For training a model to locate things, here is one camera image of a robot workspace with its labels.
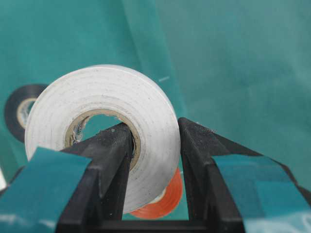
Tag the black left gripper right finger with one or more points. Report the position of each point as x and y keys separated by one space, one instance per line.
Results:
x=237 y=190

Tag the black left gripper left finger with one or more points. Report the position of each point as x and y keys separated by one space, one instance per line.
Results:
x=62 y=191

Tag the white tape roll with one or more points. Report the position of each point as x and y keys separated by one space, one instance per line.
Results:
x=83 y=102

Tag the orange tape roll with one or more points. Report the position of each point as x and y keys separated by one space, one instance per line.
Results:
x=165 y=203

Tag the black tape roll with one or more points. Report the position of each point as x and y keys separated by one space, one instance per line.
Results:
x=17 y=108

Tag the green table cloth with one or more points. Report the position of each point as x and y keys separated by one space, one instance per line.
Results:
x=240 y=67

